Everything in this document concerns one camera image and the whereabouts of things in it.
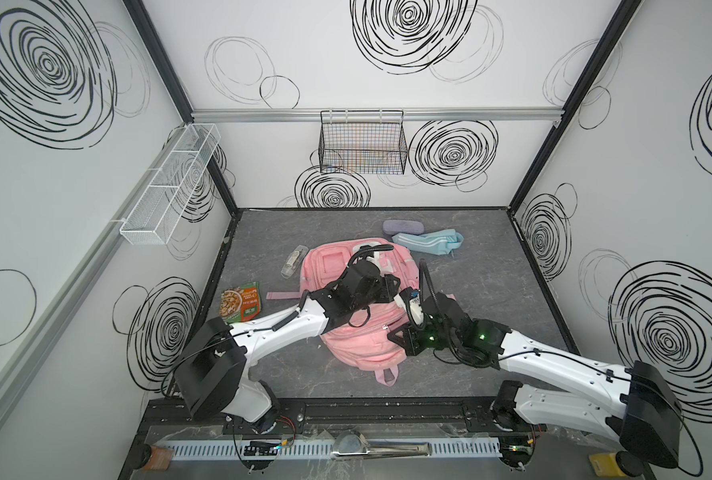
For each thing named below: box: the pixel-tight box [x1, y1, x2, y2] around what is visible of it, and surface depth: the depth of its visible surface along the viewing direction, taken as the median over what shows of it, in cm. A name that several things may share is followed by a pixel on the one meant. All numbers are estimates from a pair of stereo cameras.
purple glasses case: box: [382, 220, 425, 235], surface depth 114 cm
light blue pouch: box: [392, 229, 464, 256], surface depth 107 cm
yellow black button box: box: [589, 453, 626, 477], surface depth 65 cm
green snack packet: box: [219, 281, 261, 324], surface depth 95 cm
